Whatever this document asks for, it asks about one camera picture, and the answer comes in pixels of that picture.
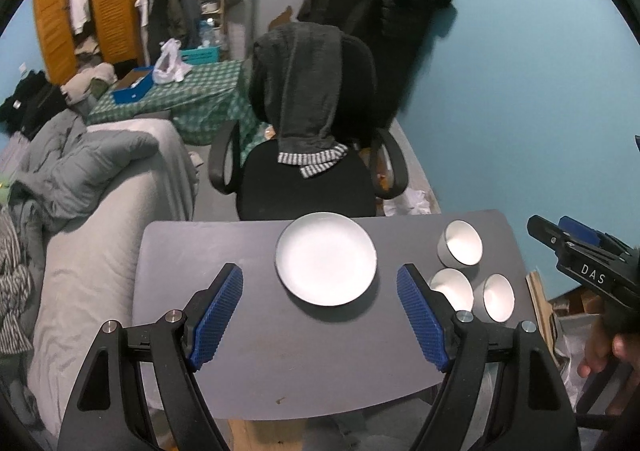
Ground black office chair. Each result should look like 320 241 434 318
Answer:
207 23 408 222

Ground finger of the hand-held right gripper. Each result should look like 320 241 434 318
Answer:
527 215 568 257
559 216 608 246

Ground grey plastic sheet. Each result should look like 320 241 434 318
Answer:
550 311 601 407

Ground green checkered tablecloth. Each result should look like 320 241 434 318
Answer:
87 60 261 146

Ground black hanging coats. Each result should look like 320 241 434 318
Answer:
295 0 453 132

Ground white crumpled bag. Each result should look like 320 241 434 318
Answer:
395 188 431 214

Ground beige clothes pile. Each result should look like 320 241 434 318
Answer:
61 63 118 104

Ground wooden board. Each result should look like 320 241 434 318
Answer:
527 271 556 347

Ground person's right hand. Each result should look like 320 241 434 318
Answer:
577 321 640 379

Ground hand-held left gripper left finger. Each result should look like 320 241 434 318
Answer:
57 263 244 451

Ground grey duvet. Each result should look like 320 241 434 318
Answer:
10 111 166 232

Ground white plate with dark rim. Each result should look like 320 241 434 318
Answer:
275 212 378 307

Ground grey bed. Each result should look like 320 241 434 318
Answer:
27 118 201 437

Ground white plastic bag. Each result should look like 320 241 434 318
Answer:
152 38 193 84

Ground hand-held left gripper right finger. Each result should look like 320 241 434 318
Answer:
396 264 581 451

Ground dark clothes on rack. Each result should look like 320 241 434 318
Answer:
135 0 201 64

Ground white bowl with dark rim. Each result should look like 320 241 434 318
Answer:
437 220 484 268
429 268 475 313
472 273 516 323

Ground blue crate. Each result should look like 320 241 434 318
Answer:
180 45 221 66

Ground black clothes pile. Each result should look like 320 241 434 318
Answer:
0 70 68 139

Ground striped grey cloth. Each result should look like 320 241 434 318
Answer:
0 211 36 357

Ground dark grey striped-hem sweater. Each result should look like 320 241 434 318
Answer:
250 23 351 179

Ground clear water bottle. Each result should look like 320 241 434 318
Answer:
199 20 223 49

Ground blue flat box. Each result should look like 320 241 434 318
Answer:
112 71 153 106

